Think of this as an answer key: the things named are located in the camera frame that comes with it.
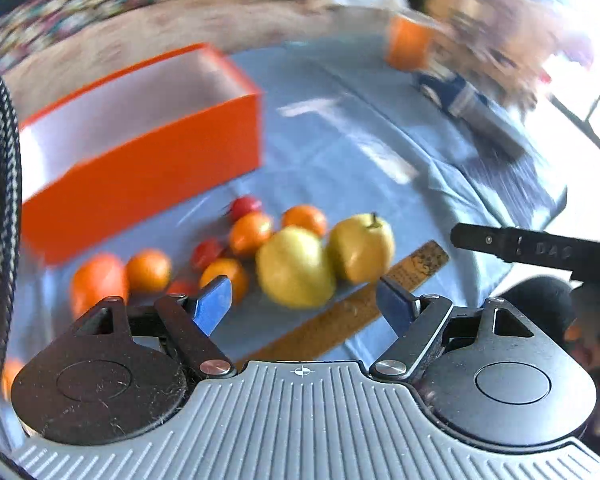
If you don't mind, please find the small mandarin orange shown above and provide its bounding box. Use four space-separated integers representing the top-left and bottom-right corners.
125 248 172 295

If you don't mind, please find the red plum tomato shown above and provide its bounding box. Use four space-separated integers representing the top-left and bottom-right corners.
190 237 224 272

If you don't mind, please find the yellow-green pear with stem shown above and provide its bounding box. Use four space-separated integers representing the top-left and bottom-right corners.
327 212 396 285

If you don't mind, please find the large orange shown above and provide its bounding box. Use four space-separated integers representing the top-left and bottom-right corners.
70 252 130 320

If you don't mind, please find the small orange citrus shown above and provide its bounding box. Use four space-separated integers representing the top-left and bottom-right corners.
228 211 274 259

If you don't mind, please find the yellow pear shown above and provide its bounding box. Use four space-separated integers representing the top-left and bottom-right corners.
256 226 337 309

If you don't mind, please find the small orange tangerine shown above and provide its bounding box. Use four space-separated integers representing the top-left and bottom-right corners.
282 204 328 237

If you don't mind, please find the small kumquat orange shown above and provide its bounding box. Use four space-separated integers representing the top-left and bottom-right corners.
199 258 249 306

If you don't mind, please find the red cherry tomato small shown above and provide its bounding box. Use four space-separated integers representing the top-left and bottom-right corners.
166 278 198 297

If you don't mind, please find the wooden ruler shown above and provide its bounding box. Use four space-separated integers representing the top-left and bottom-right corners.
236 240 450 370

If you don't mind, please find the grey glasses case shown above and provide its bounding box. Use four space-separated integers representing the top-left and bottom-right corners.
415 70 531 158

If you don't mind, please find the orange cardboard box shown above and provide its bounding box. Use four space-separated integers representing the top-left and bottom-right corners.
20 44 262 264

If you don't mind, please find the light blue tablecloth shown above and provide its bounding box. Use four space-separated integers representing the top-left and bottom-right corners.
7 37 567 362

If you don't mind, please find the orange white cup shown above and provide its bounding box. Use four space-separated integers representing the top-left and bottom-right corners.
386 14 438 72

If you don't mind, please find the beige quilted sofa cover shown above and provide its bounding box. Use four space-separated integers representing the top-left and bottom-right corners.
4 0 390 116

